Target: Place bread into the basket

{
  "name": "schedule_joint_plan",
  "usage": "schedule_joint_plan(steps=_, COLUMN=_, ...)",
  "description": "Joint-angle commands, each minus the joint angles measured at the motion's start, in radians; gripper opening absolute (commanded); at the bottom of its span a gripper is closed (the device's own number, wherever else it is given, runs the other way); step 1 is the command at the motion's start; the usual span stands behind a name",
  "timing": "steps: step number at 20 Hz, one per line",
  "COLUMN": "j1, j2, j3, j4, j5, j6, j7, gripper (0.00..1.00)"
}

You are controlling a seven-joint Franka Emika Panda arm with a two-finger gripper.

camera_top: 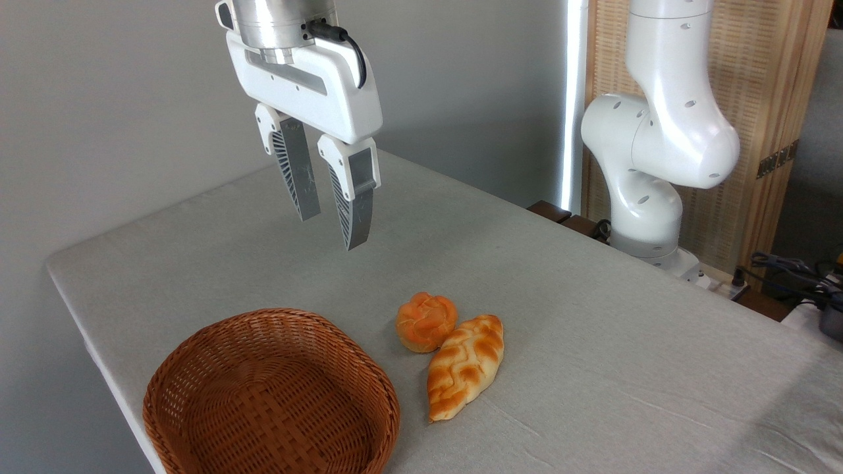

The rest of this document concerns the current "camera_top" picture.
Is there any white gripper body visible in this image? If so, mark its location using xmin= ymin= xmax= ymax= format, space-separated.
xmin=226 ymin=31 xmax=383 ymax=145

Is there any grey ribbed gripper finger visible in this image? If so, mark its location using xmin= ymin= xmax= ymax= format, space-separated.
xmin=255 ymin=103 xmax=321 ymax=222
xmin=317 ymin=135 xmax=381 ymax=251

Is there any round orange bread roll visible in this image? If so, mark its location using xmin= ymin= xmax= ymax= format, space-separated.
xmin=396 ymin=292 xmax=459 ymax=354

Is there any long braided bread loaf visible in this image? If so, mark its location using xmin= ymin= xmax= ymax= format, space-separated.
xmin=427 ymin=314 xmax=505 ymax=423

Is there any brown woven wicker basket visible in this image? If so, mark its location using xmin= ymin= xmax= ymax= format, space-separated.
xmin=142 ymin=308 xmax=401 ymax=474

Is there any white vertical light strip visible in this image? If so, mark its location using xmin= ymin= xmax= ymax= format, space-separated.
xmin=560 ymin=0 xmax=589 ymax=215

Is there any grey tablecloth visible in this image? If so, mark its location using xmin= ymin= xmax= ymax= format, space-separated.
xmin=45 ymin=148 xmax=843 ymax=474

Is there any metal screen hinge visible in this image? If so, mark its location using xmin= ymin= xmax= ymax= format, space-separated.
xmin=756 ymin=140 xmax=800 ymax=179

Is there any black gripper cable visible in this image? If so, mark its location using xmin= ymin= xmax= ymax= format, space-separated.
xmin=306 ymin=21 xmax=368 ymax=90

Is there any dark brown wooden frame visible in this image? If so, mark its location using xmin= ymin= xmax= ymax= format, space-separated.
xmin=527 ymin=200 xmax=610 ymax=246

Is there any black cable bundle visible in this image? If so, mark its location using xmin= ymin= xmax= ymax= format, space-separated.
xmin=732 ymin=251 xmax=843 ymax=310

